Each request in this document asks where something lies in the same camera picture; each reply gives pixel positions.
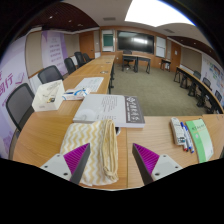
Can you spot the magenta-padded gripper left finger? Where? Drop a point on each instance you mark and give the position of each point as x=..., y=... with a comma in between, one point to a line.
x=77, y=159

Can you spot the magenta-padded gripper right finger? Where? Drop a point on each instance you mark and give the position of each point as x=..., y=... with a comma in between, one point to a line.
x=146, y=160

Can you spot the yellow white zigzag towel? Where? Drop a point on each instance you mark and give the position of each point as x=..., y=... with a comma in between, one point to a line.
x=96, y=143

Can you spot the white marker red cap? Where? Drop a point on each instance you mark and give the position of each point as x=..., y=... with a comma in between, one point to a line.
x=184, y=140

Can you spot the white remote control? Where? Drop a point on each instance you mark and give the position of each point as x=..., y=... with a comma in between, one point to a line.
x=177, y=130

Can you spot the white marker blue cap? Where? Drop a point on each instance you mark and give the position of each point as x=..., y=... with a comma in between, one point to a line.
x=189, y=141

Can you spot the green booklet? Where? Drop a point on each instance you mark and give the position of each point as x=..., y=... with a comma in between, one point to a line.
x=200, y=138

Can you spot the large white book dark spine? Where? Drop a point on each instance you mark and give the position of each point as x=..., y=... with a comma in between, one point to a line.
x=106, y=108

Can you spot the small white blue box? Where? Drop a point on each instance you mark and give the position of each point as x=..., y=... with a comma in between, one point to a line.
x=75, y=95

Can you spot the open white cardboard box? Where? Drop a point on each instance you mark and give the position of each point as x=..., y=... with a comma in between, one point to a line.
x=46, y=98

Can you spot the white printed paper sheets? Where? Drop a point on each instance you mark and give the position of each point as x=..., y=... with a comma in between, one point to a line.
x=90, y=84

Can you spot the black mesh office chair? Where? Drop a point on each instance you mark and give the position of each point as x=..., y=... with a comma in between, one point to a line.
x=50, y=74
x=19, y=105

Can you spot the long wooden side table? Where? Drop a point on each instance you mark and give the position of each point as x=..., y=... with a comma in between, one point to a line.
x=191, y=77

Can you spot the group of black chairs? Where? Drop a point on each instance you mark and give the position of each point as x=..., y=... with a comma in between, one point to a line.
x=206, y=83

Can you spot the row of black office chairs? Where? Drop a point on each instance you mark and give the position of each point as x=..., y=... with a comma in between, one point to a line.
x=75, y=61

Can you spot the small wooden side desk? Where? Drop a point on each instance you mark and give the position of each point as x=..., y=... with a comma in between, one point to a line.
x=165, y=61

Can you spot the wooden desk black legs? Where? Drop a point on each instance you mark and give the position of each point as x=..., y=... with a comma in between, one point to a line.
x=136, y=57

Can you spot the brown wooden door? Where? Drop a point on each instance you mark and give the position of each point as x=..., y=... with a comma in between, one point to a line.
x=86, y=45
x=175, y=56

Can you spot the bright ceiling light panel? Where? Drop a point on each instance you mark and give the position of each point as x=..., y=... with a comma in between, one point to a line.
x=156, y=11

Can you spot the white wall whiteboard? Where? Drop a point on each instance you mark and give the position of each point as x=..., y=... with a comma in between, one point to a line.
x=160, y=46

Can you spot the large black wall screen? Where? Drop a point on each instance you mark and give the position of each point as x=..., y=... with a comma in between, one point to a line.
x=135, y=41

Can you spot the green framed wall board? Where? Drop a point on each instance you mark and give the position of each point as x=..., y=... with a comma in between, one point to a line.
x=107, y=40

